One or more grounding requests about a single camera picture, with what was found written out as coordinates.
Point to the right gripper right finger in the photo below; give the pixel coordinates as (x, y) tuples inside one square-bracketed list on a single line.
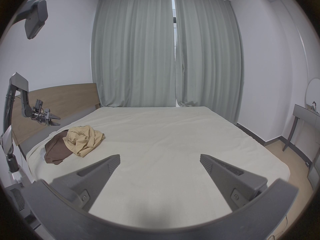
[(230, 184)]

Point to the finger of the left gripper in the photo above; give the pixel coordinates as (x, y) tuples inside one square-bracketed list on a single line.
[(53, 124), (54, 115)]

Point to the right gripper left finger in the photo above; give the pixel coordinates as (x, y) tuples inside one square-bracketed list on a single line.
[(92, 181)]

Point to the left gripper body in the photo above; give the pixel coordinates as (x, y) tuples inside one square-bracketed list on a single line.
[(45, 117)]

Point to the beige shorts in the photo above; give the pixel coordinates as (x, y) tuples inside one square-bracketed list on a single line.
[(85, 140)]

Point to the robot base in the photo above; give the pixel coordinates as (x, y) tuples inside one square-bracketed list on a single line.
[(16, 177)]

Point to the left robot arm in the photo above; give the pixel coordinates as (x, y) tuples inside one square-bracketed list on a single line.
[(25, 101)]

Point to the bed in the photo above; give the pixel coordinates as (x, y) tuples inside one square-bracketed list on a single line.
[(162, 139)]

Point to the brown garment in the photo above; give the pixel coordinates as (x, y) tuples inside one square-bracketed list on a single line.
[(56, 149)]

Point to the grey-green curtain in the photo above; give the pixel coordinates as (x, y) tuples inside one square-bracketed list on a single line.
[(207, 59), (130, 54)]

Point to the grey dressing table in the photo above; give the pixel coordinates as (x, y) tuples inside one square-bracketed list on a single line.
[(303, 114)]

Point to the round mirror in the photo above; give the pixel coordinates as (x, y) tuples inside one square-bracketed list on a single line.
[(315, 94)]

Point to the window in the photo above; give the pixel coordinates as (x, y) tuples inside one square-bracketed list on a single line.
[(175, 34)]

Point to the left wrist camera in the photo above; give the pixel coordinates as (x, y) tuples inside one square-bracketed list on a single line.
[(39, 104)]

